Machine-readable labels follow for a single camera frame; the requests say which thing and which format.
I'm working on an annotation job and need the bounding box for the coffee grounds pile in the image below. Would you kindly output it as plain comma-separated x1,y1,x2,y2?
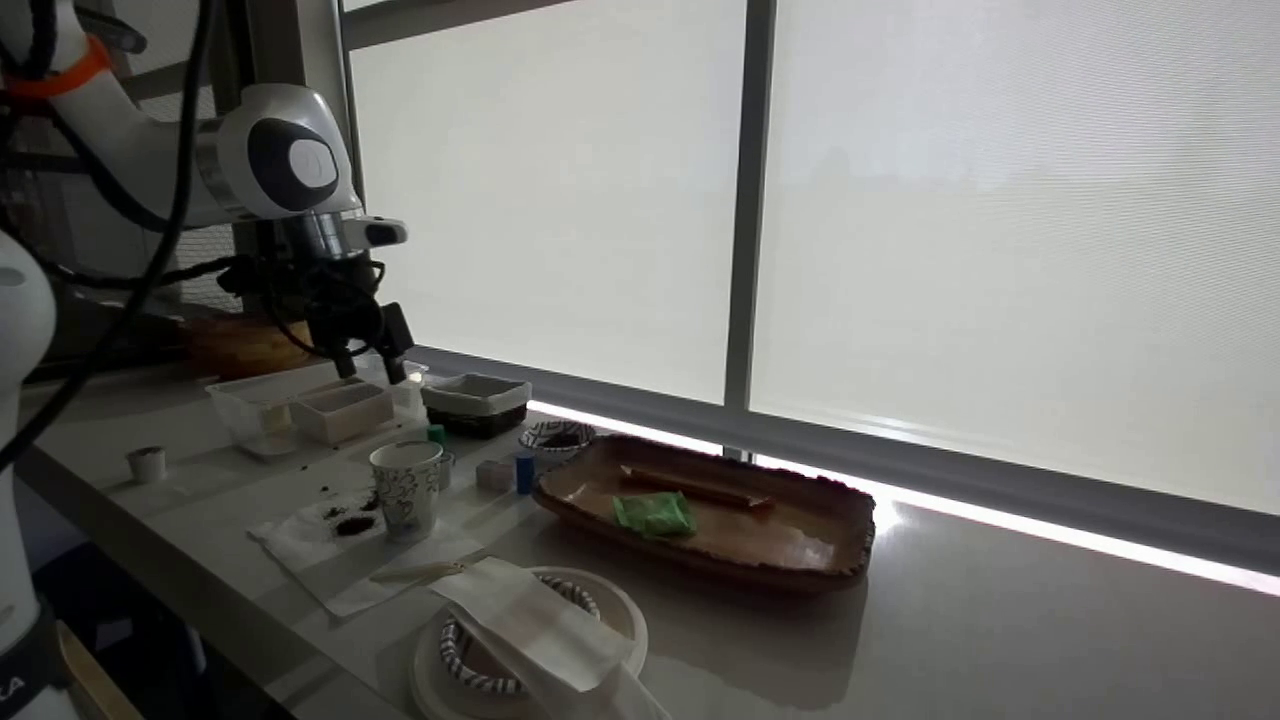
318,491,385,524

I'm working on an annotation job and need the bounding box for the white paper cup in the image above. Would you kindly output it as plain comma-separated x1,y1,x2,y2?
363,439,453,537

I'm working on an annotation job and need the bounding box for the folded white napkin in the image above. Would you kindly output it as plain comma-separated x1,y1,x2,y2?
427,558,638,699

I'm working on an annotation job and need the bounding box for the white paper serviette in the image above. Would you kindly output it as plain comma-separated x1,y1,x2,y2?
243,479,530,628

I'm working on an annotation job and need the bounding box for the small patterned bowl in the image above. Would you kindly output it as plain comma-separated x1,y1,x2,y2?
517,417,601,471

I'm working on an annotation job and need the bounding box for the wooden spoon stick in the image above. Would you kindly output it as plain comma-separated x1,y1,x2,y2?
616,462,775,517

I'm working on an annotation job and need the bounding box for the brown round wooden dish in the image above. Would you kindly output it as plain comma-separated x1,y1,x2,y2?
179,318,325,382

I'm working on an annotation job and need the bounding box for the green packet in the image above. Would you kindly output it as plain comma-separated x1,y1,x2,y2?
609,489,699,543

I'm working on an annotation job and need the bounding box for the orange cable strap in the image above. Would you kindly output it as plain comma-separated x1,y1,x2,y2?
0,36,118,104

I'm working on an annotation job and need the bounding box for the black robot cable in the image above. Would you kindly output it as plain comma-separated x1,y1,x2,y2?
0,0,336,471

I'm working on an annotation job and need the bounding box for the white foam packaging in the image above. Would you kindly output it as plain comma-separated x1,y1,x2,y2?
206,363,406,464

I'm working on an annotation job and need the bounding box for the wooden block red letter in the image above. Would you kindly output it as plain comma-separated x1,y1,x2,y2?
474,458,521,500

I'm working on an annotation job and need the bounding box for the wooden stir stick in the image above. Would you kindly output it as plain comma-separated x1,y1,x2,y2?
376,537,510,592

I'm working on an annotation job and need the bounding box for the small white pod cup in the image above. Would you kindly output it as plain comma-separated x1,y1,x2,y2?
125,445,174,489

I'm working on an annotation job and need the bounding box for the white roller blind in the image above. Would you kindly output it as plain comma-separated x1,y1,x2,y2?
747,0,1280,524
340,0,751,414

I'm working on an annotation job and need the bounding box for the wooden plank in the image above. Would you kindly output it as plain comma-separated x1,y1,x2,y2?
51,622,135,720

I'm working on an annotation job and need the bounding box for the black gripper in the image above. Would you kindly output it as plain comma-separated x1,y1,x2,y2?
216,253,416,387

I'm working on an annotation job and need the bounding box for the brown wooden tray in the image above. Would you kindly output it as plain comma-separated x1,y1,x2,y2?
533,434,879,592

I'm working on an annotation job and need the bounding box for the grey window mullion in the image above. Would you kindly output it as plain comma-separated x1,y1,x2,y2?
719,0,779,417

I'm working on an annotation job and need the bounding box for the white rectangular dish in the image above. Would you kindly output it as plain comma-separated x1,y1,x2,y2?
421,371,535,439

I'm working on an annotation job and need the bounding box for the white patterned plate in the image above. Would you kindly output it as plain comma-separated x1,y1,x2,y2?
408,564,654,720

